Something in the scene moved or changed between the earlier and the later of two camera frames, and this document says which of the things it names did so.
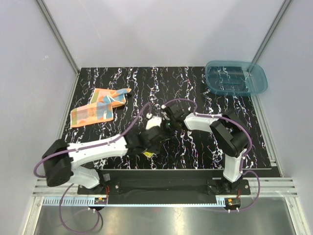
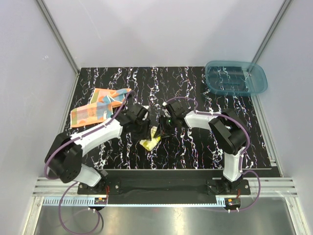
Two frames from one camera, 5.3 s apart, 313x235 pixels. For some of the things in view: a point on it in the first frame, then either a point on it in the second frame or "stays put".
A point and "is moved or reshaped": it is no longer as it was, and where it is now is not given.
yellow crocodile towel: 148,154 is moved or reshaped
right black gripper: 163,124 stays put
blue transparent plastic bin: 234,78 stays put
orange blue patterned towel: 101,107 stays put
